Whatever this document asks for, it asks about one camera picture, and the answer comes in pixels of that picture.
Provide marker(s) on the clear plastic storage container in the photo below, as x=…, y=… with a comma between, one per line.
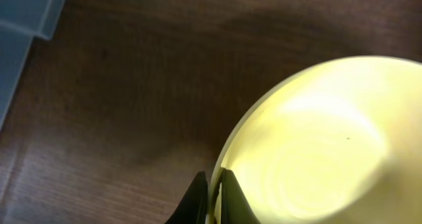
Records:
x=21, y=22

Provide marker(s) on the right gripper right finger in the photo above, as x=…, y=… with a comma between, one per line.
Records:
x=235, y=207

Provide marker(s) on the yellow bowl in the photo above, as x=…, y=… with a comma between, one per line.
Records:
x=338, y=142

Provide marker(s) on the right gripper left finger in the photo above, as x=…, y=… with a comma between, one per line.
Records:
x=192, y=208

